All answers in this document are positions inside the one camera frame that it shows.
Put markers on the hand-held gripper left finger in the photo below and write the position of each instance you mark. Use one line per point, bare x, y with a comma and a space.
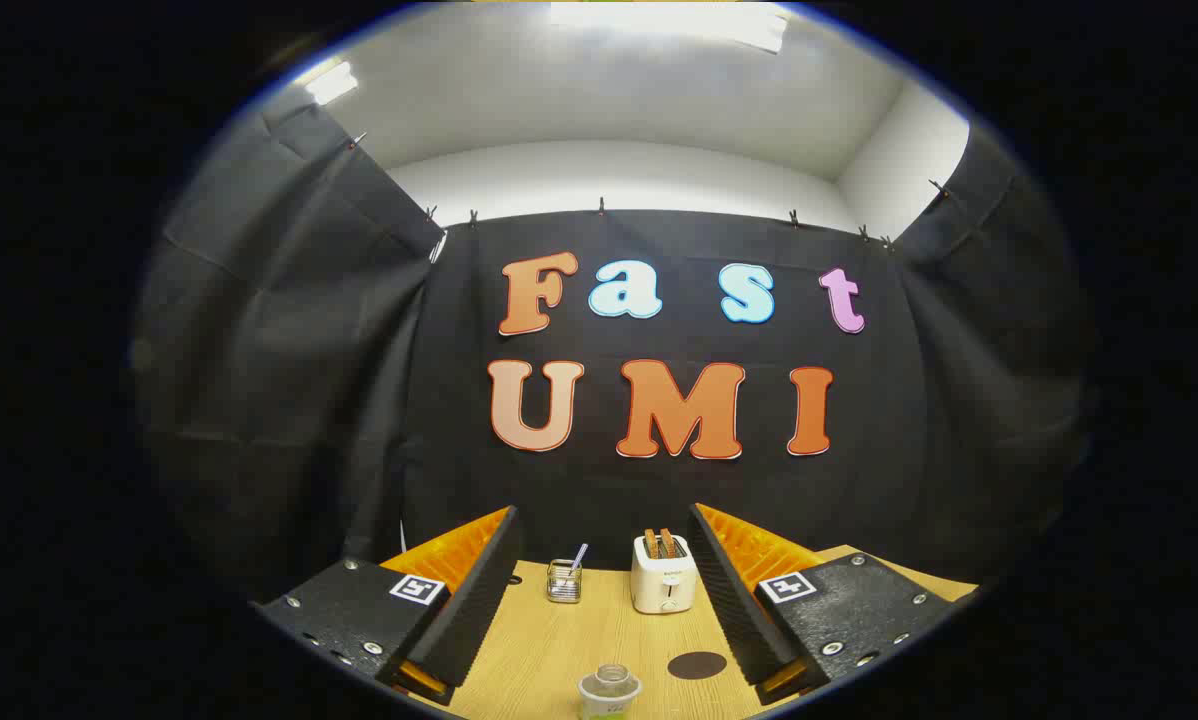
474, 600

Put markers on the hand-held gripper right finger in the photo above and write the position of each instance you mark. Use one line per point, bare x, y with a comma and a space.
734, 600

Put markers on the dark brown round coaster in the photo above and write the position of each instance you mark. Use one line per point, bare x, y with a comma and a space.
697, 665

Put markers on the white green label juice bottle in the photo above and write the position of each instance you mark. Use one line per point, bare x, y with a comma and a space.
609, 692

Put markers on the white toaster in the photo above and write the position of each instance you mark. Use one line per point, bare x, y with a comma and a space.
663, 585

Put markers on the wooden table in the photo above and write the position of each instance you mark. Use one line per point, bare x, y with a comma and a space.
539, 650

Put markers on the brown toast slice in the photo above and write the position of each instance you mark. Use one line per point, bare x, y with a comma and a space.
667, 543
650, 545

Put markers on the blue striped straw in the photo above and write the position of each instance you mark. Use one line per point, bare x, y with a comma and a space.
579, 556

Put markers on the black backdrop cloth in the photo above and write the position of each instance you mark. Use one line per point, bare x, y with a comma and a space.
359, 400

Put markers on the ceiling light panel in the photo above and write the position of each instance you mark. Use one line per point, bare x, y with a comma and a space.
331, 83
669, 22

